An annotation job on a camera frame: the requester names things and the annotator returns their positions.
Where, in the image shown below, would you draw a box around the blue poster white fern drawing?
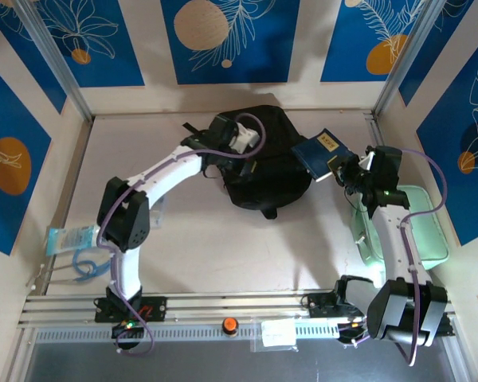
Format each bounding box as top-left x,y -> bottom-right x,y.
320,0 -> 437,84

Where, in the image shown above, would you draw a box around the aluminium corner post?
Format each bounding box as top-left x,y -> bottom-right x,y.
14,0 -> 95,123
372,0 -> 449,116

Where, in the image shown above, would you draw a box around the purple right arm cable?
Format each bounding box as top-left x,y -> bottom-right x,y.
338,149 -> 449,367

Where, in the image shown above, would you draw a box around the blue poster large orange circle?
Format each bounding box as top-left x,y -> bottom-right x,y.
0,55 -> 53,255

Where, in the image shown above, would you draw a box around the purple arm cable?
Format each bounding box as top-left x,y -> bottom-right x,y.
97,113 -> 266,357
338,149 -> 449,367

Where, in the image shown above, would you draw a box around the aluminium front rail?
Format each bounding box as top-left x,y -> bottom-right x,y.
18,292 -> 457,329

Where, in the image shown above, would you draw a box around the dark blue yellow-label book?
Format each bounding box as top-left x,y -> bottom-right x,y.
290,127 -> 351,184

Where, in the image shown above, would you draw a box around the mint green zip case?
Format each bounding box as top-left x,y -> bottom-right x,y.
349,185 -> 450,275

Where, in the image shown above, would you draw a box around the black backpack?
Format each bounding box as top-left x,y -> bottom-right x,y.
182,104 -> 314,220

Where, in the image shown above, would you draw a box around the blue poster narrow strip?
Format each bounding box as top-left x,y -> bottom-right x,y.
0,0 -> 68,115

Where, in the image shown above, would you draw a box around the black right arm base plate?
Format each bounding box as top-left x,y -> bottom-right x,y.
308,292 -> 367,319

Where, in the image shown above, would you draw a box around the clear bag with paper label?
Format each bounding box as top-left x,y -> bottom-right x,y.
249,318 -> 300,353

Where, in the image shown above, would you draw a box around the blue poster dark circle leaves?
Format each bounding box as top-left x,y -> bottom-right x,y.
416,27 -> 478,248

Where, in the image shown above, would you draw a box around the blue poster white leaf outline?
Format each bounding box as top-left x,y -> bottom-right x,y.
398,0 -> 478,107

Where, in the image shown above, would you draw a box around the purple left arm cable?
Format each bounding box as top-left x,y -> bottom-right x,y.
97,113 -> 266,357

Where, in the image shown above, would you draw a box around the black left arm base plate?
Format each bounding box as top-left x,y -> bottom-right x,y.
94,296 -> 167,323

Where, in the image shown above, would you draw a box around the grey slotted cable duct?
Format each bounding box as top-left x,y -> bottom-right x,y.
35,321 -> 339,344

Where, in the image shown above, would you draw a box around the black controller board mount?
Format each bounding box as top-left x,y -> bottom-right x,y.
111,320 -> 147,340
337,318 -> 370,343

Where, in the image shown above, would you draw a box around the blue poster white lily drawing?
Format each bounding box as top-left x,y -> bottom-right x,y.
23,0 -> 145,88

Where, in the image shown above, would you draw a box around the light blue plastic packet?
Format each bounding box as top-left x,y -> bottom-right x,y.
45,224 -> 103,256

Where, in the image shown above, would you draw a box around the blue poster beige circle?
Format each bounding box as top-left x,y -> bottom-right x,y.
161,0 -> 302,85

